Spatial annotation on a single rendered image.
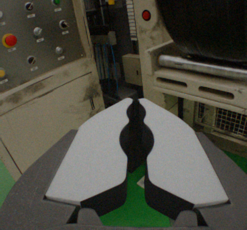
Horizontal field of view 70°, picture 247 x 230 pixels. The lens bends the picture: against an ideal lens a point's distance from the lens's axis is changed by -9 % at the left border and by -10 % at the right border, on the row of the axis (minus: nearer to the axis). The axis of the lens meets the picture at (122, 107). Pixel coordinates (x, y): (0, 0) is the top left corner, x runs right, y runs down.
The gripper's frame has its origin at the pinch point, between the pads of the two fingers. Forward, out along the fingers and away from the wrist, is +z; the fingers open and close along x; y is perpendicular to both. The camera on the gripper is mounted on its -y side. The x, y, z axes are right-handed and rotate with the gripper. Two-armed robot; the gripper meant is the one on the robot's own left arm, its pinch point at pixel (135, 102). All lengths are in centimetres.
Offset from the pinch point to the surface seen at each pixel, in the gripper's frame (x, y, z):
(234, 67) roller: 30, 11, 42
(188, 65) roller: 19, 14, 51
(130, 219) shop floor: 1, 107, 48
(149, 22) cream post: 7, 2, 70
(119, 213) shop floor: -6, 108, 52
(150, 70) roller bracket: 7, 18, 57
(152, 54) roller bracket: 7, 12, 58
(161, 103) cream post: 14, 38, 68
